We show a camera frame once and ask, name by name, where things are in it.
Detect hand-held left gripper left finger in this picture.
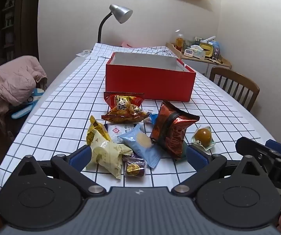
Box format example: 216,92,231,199
14,145,106,197

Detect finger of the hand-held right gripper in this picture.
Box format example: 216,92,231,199
265,139,281,157
236,136,278,174

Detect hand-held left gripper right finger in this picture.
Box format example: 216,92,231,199
171,145,269,197

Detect yellow snack packet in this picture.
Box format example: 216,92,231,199
85,116,132,180

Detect orange jelly cup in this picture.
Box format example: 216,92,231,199
191,125,215,150

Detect dark red foil snack bag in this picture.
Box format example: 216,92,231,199
150,100,200,161

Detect white snack packet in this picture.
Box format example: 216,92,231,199
104,123,141,145

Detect brown gold candy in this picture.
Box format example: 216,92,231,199
124,157,148,178

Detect light blue snack packet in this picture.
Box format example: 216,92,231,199
119,124,162,168

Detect small blue candy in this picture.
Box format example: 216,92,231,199
144,111,159,125

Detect red orange snack bag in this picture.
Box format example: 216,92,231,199
101,91,149,124

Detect red cardboard box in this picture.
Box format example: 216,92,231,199
105,52,197,102

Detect white checked tablecloth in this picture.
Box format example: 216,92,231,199
0,42,278,194

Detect brown wooden chair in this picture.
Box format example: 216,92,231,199
209,67,260,112

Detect wooden side cabinet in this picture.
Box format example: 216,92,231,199
165,42,232,76

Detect pink padded jacket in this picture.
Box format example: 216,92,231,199
0,55,48,133

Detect white green tissue box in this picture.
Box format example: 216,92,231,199
191,44,206,59

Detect yellow tissue holder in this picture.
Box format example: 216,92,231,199
199,42,214,59

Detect orange drink bottle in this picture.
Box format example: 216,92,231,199
175,31,185,52

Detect silver desk lamp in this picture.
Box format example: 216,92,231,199
97,4,133,44

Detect dark wooden bookshelf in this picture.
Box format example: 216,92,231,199
0,0,41,69

